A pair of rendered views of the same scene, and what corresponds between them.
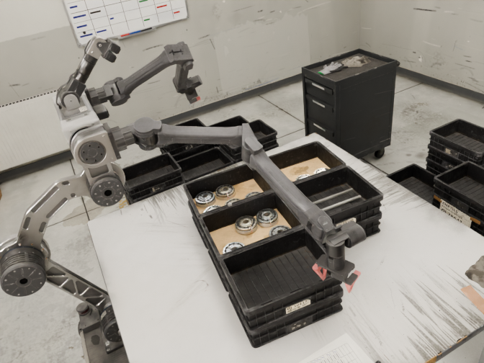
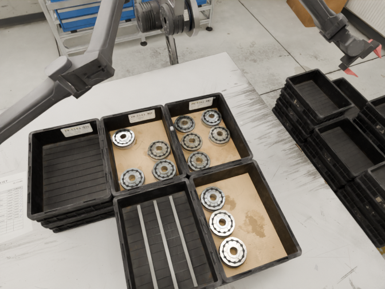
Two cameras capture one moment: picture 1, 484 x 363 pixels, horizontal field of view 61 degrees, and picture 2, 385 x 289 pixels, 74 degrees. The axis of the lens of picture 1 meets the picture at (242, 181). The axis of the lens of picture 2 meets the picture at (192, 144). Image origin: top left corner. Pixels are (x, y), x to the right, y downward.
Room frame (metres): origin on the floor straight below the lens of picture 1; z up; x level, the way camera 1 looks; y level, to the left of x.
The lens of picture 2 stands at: (1.56, -0.60, 1.86)
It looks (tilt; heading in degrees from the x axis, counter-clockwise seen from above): 57 degrees down; 84
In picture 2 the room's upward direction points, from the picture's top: 5 degrees clockwise
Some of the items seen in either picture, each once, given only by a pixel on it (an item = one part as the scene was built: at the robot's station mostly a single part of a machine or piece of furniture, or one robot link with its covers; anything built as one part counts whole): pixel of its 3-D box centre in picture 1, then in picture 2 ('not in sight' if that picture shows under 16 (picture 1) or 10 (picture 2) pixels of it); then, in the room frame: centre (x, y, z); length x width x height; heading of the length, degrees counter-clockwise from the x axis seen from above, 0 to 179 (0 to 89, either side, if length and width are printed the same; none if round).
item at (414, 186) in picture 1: (418, 196); not in sight; (2.15, -1.18, 0.26); 0.40 x 0.30 x 0.23; 22
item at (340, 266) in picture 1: (335, 259); not in sight; (0.90, -0.25, 1.13); 0.10 x 0.07 x 0.07; 43
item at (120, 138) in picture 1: (120, 137); not in sight; (1.35, 0.41, 1.45); 0.09 x 0.08 x 0.12; 22
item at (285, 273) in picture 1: (280, 276); (73, 169); (1.11, -0.09, 0.87); 0.40 x 0.30 x 0.11; 106
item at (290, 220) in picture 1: (251, 231); (142, 152); (1.39, -0.01, 0.87); 0.40 x 0.30 x 0.11; 106
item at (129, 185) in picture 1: (157, 194); (306, 111); (2.55, 0.65, 0.37); 0.40 x 0.30 x 0.45; 112
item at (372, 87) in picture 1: (347, 114); not in sight; (3.15, -1.00, 0.45); 0.60 x 0.45 x 0.90; 112
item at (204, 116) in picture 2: (204, 196); (211, 116); (1.72, 0.20, 0.86); 0.10 x 0.10 x 0.01
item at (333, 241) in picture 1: (336, 244); not in sight; (0.90, -0.26, 1.19); 0.07 x 0.06 x 0.07; 113
